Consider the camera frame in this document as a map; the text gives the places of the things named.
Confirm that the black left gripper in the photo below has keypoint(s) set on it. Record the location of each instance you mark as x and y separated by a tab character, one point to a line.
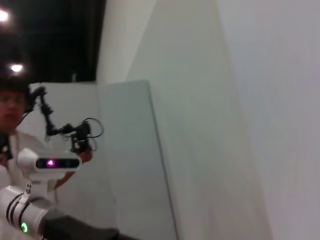
75	232

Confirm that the white partition panel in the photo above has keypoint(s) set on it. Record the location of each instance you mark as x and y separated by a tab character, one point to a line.
125	150

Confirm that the person in white coat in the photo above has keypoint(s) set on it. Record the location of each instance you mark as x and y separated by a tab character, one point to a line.
10	110

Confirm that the round ceiling light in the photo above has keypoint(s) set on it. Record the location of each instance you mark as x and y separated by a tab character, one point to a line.
3	15
16	67

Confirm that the white robot head camera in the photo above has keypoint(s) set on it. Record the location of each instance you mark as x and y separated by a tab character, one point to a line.
57	163

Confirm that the black articulated camera rig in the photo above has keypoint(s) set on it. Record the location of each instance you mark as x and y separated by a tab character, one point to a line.
80	132

